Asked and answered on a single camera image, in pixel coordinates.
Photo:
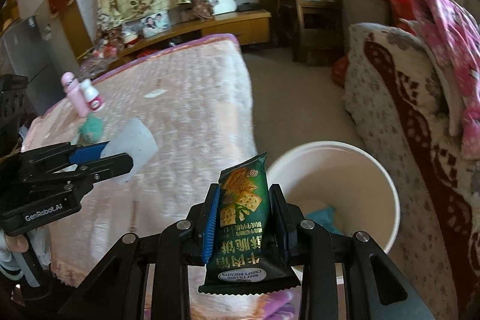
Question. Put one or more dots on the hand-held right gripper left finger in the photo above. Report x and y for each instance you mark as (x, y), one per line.
(212, 222)

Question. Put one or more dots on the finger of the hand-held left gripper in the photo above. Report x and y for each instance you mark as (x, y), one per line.
(86, 153)
(108, 166)

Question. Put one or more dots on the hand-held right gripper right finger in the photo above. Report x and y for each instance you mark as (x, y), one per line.
(285, 230)

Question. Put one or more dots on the white foam block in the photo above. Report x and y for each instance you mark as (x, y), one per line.
(137, 143)

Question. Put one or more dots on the green biscuit packet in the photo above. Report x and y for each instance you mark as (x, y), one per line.
(243, 200)

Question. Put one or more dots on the white round bucket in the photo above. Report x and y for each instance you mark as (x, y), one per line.
(337, 170)

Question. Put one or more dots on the person's left hand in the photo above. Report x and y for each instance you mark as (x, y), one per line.
(15, 244)

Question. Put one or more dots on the green towel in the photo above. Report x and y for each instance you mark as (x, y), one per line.
(92, 128)

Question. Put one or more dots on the blue crumpled wrapper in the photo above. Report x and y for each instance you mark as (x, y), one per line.
(322, 217)

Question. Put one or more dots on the white pill bottle pink label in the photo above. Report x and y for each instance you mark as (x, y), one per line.
(93, 102)

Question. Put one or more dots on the pink water bottle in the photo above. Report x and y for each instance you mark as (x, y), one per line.
(77, 98)

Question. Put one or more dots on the pile of plastic bags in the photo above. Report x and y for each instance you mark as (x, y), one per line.
(105, 57)

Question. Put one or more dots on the grey refrigerator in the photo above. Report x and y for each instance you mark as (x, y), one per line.
(26, 50)

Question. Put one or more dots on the framed couple photo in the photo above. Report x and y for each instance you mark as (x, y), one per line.
(153, 24)

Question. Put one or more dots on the sofa with patterned cover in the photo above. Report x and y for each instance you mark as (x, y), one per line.
(393, 117)

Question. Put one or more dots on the wooden low cabinet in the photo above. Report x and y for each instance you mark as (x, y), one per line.
(232, 24)

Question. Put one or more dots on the pink floral blanket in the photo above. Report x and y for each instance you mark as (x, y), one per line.
(450, 42)

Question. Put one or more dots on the red cloth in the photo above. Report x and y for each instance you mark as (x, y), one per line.
(397, 1)

